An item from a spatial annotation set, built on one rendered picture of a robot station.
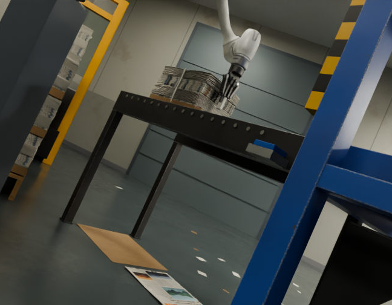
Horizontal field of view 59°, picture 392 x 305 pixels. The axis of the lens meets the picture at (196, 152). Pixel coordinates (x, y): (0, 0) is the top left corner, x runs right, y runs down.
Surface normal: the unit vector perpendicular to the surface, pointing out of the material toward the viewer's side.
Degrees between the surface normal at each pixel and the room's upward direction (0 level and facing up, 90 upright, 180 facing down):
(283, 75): 90
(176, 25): 90
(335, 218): 90
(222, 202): 90
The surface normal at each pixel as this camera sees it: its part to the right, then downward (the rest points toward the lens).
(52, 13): 0.89, 0.40
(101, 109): -0.19, -0.15
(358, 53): -0.65, -0.34
